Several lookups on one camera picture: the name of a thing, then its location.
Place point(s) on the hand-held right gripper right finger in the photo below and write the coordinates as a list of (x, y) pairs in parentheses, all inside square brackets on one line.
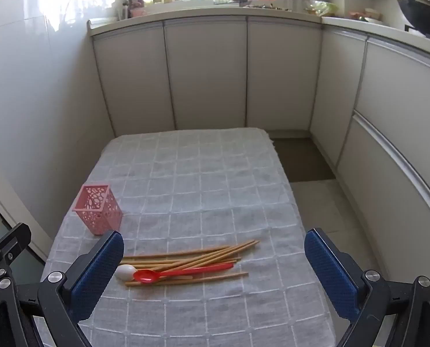
[(330, 276)]

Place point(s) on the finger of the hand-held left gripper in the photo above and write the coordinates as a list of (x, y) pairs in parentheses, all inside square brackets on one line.
[(8, 242)]

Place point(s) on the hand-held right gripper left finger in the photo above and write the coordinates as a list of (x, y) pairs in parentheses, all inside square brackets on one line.
[(95, 278)]

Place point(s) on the pink perforated utensil holder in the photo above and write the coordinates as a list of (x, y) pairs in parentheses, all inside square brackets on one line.
[(99, 211)]

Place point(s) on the bunch of wooden chopsticks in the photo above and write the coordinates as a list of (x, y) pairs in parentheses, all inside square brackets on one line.
[(215, 255)]

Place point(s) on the white spoon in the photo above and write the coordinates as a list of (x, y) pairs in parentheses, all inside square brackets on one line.
[(125, 272)]

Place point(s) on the red plastic spoon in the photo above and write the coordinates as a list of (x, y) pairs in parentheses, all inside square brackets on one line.
[(146, 276)]

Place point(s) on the grey checked tablecloth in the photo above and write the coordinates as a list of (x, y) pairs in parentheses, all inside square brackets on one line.
[(200, 195)]

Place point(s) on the pink bowl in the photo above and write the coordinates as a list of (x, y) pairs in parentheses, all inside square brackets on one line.
[(361, 15)]

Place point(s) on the green plastic bag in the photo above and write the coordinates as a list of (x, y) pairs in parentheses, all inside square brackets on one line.
[(321, 8)]

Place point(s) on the pink box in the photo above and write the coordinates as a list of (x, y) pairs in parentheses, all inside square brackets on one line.
[(137, 5)]

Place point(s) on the white kitchen countertop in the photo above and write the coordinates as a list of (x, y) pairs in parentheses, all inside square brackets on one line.
[(200, 10)]

